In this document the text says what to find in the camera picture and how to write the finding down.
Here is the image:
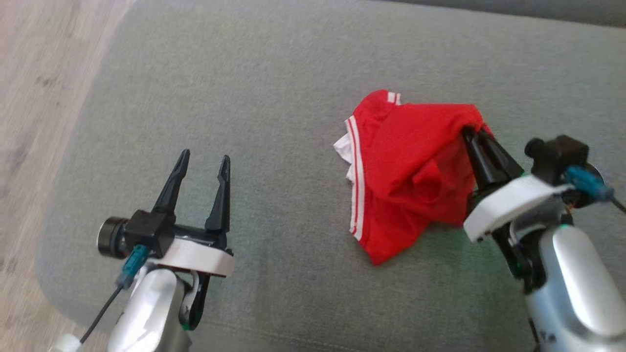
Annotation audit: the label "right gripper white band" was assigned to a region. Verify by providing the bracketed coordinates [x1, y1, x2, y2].
[462, 126, 574, 295]

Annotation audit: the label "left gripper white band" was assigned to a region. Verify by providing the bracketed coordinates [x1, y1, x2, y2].
[146, 149, 236, 333]

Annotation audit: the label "red shorts with white stripes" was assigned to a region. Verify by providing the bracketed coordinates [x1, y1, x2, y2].
[334, 89, 494, 266]

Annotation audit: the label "grey fabric sofa seat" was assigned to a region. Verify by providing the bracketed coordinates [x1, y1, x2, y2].
[34, 0, 626, 352]

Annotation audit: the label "left camera cable teal plug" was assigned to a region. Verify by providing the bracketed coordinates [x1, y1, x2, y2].
[79, 244, 150, 344]

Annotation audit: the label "camera cable teal plug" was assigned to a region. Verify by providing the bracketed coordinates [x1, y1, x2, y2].
[565, 165, 626, 214]
[79, 244, 150, 344]

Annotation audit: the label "right camera cable teal plug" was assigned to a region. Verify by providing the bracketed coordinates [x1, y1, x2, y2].
[565, 165, 626, 214]

